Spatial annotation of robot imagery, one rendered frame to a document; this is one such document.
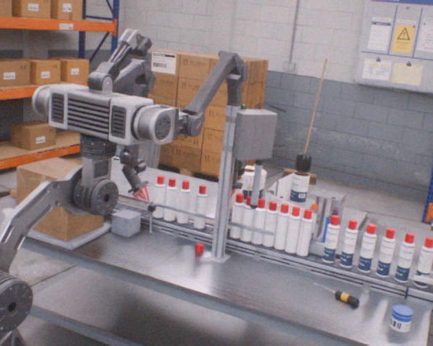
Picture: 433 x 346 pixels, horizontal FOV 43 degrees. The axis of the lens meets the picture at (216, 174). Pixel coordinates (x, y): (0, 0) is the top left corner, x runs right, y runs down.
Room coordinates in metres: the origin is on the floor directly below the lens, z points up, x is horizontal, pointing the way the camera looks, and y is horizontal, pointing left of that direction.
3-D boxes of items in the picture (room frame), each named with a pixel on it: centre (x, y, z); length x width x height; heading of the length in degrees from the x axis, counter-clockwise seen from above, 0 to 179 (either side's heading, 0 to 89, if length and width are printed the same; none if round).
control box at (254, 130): (2.22, -0.12, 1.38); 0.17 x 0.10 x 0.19; 122
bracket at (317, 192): (2.27, -0.49, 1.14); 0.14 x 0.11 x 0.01; 67
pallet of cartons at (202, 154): (6.32, 0.19, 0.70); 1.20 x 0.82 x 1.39; 66
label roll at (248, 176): (2.94, -0.17, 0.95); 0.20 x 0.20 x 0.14
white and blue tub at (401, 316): (1.76, -0.70, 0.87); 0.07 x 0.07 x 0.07
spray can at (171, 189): (2.45, 0.20, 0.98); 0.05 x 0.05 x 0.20
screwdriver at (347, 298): (1.94, -0.51, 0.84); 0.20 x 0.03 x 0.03; 50
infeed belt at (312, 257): (2.34, -0.06, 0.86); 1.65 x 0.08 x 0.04; 67
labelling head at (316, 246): (2.26, -0.48, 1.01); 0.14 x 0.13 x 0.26; 67
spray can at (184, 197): (2.43, 0.14, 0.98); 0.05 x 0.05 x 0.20
